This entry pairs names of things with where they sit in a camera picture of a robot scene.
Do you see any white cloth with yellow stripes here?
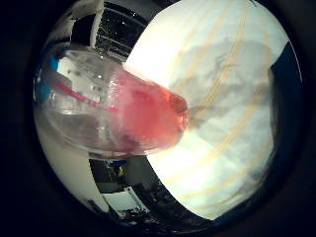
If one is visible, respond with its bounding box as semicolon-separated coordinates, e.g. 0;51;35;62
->
122;0;290;221

